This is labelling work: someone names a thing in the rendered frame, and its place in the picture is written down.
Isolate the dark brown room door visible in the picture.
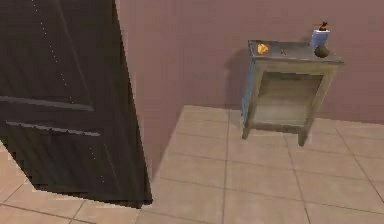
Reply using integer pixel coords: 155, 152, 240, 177
0, 0, 154, 210

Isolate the dark round ball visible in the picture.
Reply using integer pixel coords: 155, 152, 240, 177
314, 44, 331, 59

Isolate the blue cylinder candle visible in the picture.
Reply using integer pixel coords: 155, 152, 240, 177
310, 21, 331, 48

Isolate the grey wooden side table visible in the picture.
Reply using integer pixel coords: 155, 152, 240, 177
241, 39, 345, 148

